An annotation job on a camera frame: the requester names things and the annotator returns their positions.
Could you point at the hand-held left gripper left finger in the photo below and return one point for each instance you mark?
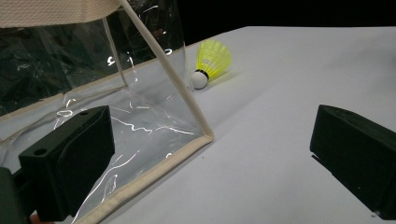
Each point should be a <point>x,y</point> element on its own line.
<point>77,161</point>

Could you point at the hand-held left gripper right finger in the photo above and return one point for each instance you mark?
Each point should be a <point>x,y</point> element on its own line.
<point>358,155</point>

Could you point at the clear bag with beige trim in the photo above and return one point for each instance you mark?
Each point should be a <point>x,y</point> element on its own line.
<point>149,124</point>

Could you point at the yellow shuttlecock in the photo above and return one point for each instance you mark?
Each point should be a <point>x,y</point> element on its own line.
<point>213,59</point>

